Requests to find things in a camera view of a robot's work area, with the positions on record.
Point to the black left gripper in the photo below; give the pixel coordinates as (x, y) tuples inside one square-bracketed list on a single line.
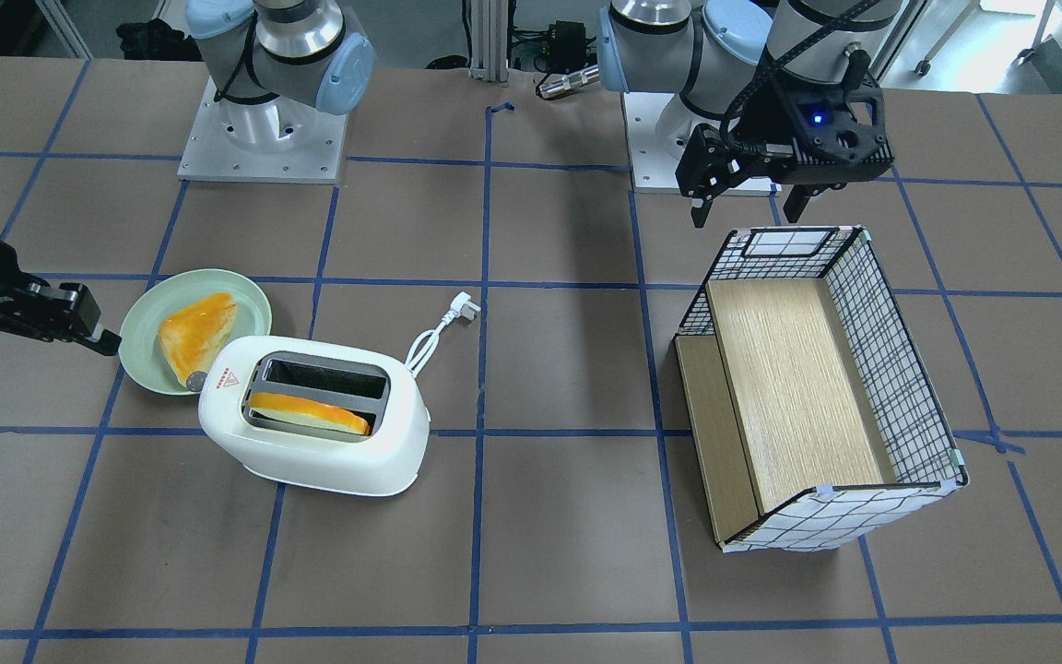
[(770, 118)]

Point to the white toaster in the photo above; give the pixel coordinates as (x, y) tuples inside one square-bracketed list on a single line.
[(379, 388)]

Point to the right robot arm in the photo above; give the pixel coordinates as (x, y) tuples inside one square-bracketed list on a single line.
[(284, 76)]

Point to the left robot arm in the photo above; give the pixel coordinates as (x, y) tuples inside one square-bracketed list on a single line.
[(715, 56)]

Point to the bread slice in toaster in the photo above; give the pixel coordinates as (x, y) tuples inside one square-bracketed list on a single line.
[(307, 412)]

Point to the bread piece on plate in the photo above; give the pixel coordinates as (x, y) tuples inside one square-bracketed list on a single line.
[(191, 339)]

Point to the wire basket with wooden shelf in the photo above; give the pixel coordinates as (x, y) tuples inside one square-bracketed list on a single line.
[(813, 416)]

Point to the aluminium frame post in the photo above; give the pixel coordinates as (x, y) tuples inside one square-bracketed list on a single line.
[(488, 26)]

